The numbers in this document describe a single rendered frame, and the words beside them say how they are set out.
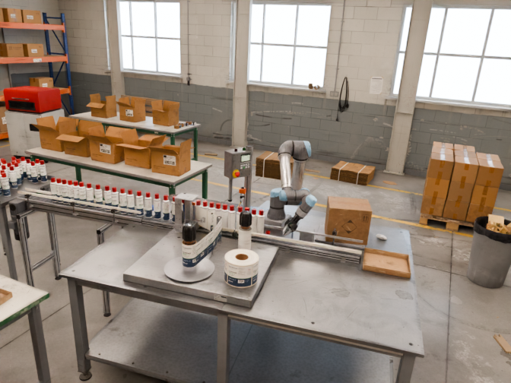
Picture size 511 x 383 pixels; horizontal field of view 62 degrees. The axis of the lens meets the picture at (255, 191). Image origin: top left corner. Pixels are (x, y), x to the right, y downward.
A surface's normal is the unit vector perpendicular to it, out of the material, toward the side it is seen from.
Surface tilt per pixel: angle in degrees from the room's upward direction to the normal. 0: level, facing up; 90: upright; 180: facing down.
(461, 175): 91
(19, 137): 90
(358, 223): 90
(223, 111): 90
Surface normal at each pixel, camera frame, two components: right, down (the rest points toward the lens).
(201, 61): -0.42, 0.29
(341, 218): -0.11, 0.34
